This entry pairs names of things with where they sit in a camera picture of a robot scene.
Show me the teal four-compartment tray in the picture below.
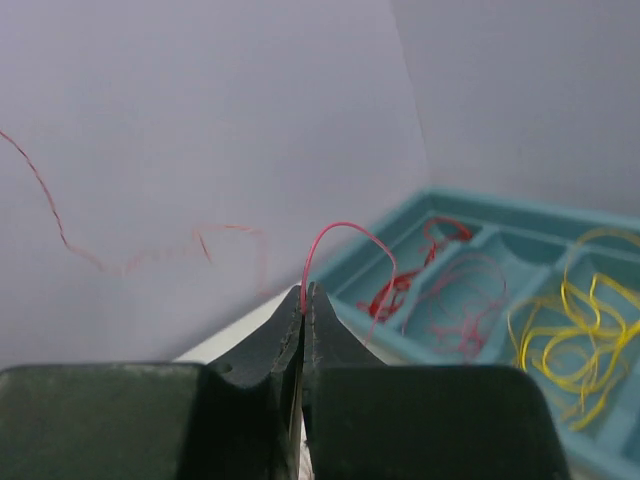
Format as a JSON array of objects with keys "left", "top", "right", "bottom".
[{"left": 312, "top": 190, "right": 639, "bottom": 479}]

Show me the thin pink wire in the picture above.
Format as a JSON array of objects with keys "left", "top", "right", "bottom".
[
  {"left": 399, "top": 252, "right": 509, "bottom": 361},
  {"left": 301, "top": 221, "right": 399, "bottom": 346}
]

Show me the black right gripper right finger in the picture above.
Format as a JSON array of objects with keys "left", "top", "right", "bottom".
[{"left": 303, "top": 284, "right": 570, "bottom": 479}]

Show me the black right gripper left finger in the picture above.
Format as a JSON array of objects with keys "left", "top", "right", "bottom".
[{"left": 1, "top": 288, "right": 304, "bottom": 479}]

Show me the yellow wire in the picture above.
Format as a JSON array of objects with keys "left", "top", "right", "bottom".
[{"left": 507, "top": 227, "right": 640, "bottom": 432}]

